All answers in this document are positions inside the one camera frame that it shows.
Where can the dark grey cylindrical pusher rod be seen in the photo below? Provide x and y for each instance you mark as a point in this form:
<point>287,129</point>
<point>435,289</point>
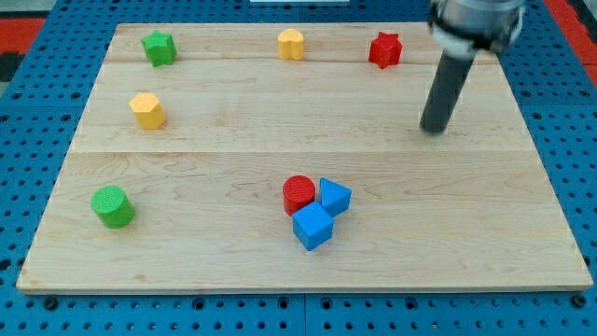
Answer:
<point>445,91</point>

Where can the red star block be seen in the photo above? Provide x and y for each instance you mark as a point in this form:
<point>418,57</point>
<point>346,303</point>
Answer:
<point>385,50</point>

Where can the blue triangle block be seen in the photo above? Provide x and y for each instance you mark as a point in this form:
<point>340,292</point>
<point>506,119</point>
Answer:
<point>334,197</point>

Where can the green star block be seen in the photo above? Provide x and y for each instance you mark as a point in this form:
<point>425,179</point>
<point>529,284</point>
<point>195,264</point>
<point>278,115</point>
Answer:
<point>159,48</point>

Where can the red cylinder block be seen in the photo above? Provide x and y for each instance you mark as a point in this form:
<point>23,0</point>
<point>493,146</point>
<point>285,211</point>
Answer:
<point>298,191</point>

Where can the blue cube block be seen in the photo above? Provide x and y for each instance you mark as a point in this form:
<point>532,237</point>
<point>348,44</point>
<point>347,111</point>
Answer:
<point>312,225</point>

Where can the light wooden board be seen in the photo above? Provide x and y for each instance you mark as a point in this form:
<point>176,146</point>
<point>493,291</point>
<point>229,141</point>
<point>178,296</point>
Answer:
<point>470,210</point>

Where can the yellow hexagon block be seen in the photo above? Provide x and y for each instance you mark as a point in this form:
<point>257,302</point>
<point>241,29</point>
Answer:
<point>148,110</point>

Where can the green cylinder block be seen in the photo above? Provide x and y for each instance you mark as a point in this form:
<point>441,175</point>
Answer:
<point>112,206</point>

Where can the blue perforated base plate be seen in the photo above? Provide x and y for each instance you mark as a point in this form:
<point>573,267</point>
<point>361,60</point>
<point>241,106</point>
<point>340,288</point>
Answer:
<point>44,102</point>

